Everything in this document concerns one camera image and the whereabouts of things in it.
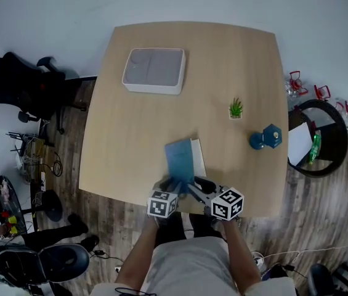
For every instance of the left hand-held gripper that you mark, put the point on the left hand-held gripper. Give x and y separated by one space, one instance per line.
161 205

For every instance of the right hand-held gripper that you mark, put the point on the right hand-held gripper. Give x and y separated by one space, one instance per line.
227 205

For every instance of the blue notebook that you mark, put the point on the blue notebook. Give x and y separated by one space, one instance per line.
180 159

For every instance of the person's right forearm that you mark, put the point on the person's right forearm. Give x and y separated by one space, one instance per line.
241 254

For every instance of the person's left forearm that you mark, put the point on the person's left forearm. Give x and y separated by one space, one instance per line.
138 257

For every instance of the person's black trousers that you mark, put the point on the person's black trousers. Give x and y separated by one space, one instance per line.
173 230

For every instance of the teal lantern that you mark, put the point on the teal lantern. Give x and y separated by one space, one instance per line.
257 140

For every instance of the person's grey shirt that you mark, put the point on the person's grey shirt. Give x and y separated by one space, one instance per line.
189 270

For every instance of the small potted green plant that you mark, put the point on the small potted green plant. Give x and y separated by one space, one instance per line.
236 108

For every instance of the white power strip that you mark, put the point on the white power strip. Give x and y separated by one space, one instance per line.
42 177
118 269
258 261

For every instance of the white paper sheet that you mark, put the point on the white paper sheet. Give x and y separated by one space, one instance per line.
298 143

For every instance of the white box with grey lid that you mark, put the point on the white box with grey lid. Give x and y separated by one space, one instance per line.
153 69

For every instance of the round black stand base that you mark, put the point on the round black stand base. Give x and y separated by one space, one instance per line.
52 205

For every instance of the green plastic bottle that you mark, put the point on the green plastic bottle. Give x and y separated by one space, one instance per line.
315 146

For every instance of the dark round chair seat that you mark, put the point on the dark round chair seat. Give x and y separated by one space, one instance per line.
69 261

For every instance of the red glass lantern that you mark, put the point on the red glass lantern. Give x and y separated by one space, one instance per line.
347 108
322 92
295 85

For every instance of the black stool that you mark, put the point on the black stool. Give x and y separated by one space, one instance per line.
320 279

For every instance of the black round wicker chair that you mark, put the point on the black round wicker chair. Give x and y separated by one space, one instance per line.
340 128

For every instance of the white router with black antennas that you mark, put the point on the white router with black antennas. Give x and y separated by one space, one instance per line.
19 159

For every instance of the black board with colourful items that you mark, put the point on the black board with colourful items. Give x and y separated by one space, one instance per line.
7 202

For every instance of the black office chair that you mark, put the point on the black office chair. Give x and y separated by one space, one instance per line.
22 85

